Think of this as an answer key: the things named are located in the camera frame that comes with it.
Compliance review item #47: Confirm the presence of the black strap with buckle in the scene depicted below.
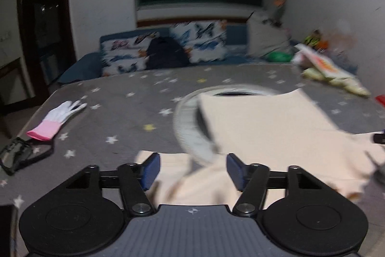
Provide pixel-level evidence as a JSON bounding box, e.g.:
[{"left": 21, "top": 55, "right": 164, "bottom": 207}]
[{"left": 0, "top": 137, "right": 55, "bottom": 176}]

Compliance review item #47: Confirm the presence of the green bag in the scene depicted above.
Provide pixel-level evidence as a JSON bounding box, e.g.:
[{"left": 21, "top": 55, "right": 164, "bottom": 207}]
[{"left": 266, "top": 51, "right": 294, "bottom": 63}]

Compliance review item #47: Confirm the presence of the white and pink glove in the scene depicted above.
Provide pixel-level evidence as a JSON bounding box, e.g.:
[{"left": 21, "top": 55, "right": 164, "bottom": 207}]
[{"left": 26, "top": 100, "right": 88, "bottom": 141}]

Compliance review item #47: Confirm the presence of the grey star-print bed blanket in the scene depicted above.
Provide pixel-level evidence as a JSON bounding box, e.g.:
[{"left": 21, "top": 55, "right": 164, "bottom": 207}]
[{"left": 0, "top": 63, "right": 385, "bottom": 257}]

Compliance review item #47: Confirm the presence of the wide butterfly-print pillow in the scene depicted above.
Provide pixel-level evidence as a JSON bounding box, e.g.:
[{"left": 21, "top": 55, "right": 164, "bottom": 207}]
[{"left": 101, "top": 31, "right": 169, "bottom": 77}]

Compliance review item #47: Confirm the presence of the yellow and black toy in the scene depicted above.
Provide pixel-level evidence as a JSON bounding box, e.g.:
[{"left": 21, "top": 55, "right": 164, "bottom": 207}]
[{"left": 303, "top": 31, "right": 329, "bottom": 50}]

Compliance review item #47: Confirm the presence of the dark wooden door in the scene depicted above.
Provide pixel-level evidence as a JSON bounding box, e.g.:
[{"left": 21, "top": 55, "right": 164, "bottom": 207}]
[{"left": 16, "top": 0, "right": 76, "bottom": 101}]

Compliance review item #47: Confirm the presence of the square butterfly-print pillow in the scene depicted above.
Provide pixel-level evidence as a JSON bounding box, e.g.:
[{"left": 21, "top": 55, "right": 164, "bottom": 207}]
[{"left": 169, "top": 20, "right": 228, "bottom": 64}]

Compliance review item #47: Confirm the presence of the cream shirt with grey collar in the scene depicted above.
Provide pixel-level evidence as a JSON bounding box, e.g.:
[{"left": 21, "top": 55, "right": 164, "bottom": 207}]
[{"left": 134, "top": 84, "right": 385, "bottom": 206}]

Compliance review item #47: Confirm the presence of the orange and green wall decoration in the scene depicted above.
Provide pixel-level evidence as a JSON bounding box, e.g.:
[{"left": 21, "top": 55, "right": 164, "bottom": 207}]
[{"left": 272, "top": 0, "right": 287, "bottom": 17}]

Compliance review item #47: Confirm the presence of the white pillow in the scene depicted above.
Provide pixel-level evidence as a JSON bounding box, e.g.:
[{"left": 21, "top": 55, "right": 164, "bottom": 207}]
[{"left": 247, "top": 11, "right": 294, "bottom": 58}]

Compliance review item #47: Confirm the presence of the dark backpack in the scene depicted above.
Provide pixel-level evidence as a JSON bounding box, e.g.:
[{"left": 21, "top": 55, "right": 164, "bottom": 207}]
[{"left": 146, "top": 37, "right": 191, "bottom": 70}]

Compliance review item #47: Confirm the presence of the white and orange plastic package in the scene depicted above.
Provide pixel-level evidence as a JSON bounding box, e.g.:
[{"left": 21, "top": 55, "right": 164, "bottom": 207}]
[{"left": 293, "top": 44, "right": 356, "bottom": 80}]

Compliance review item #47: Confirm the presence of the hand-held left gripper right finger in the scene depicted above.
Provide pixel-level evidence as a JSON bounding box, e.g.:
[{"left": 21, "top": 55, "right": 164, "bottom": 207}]
[{"left": 227, "top": 153, "right": 332, "bottom": 217}]

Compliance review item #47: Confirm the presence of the blue sofa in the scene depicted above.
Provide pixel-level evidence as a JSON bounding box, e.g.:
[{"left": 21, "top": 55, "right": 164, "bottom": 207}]
[{"left": 58, "top": 19, "right": 358, "bottom": 84}]

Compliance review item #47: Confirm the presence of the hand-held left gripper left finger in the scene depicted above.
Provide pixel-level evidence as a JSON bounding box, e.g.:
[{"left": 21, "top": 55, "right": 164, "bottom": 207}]
[{"left": 64, "top": 152, "right": 162, "bottom": 218}]

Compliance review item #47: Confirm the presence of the pale yellow plastic bag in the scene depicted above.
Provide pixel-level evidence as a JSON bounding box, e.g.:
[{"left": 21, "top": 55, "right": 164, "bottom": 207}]
[{"left": 302, "top": 67, "right": 371, "bottom": 98}]

